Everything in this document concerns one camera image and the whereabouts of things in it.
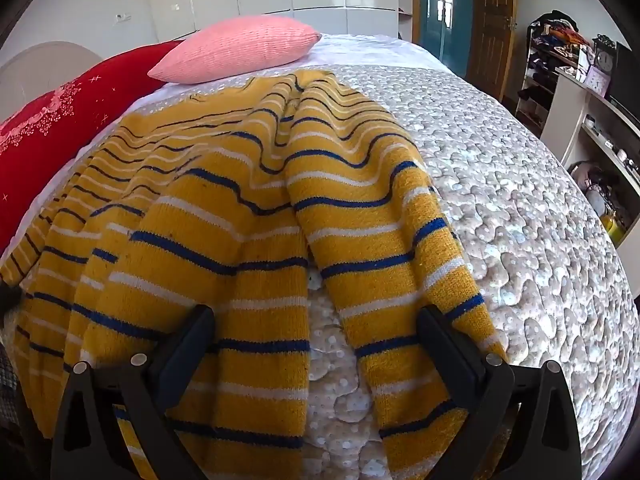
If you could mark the white desk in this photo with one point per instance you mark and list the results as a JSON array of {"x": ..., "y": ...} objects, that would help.
[{"x": 570, "y": 120}]

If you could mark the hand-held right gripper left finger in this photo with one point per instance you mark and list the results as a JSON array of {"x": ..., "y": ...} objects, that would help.
[{"x": 184, "y": 356}]

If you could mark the wooden door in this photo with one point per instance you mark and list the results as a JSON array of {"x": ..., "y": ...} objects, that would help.
[{"x": 492, "y": 25}]

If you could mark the yellow striped knit sweater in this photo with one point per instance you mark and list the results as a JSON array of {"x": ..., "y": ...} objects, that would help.
[{"x": 250, "y": 185}]

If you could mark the grey quilted bedspread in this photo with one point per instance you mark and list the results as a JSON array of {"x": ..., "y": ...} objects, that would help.
[{"x": 500, "y": 210}]

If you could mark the pink box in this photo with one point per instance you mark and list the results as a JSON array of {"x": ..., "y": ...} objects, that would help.
[{"x": 597, "y": 82}]

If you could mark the red floral quilt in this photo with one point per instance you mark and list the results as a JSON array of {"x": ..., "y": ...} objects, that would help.
[{"x": 60, "y": 120}]

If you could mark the white rounded headboard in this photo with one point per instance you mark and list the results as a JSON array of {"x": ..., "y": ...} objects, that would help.
[{"x": 40, "y": 60}]

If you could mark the pink ribbed pillow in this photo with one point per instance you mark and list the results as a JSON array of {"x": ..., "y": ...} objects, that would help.
[{"x": 235, "y": 50}]

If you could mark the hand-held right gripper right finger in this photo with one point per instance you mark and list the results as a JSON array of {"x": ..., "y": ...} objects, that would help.
[{"x": 450, "y": 355}]

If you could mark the teal glass door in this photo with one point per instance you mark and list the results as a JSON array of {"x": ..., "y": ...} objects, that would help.
[{"x": 445, "y": 10}]

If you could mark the grey checkered cloth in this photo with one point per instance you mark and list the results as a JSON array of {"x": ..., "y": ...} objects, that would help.
[{"x": 10, "y": 390}]

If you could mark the black table clock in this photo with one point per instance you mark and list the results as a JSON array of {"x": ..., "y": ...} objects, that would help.
[{"x": 605, "y": 60}]

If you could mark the cluttered white shelf rack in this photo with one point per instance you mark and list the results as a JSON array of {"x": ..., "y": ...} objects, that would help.
[{"x": 547, "y": 65}]

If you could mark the yellow bottle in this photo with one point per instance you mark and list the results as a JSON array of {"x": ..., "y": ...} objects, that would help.
[{"x": 612, "y": 227}]

